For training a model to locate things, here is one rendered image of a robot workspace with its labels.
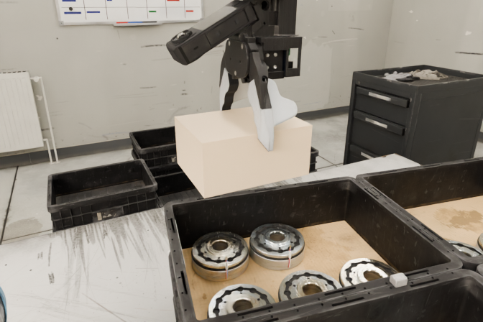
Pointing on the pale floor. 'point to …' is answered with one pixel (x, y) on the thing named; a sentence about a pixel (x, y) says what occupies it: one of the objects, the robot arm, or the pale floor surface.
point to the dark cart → (414, 116)
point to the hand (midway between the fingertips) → (241, 135)
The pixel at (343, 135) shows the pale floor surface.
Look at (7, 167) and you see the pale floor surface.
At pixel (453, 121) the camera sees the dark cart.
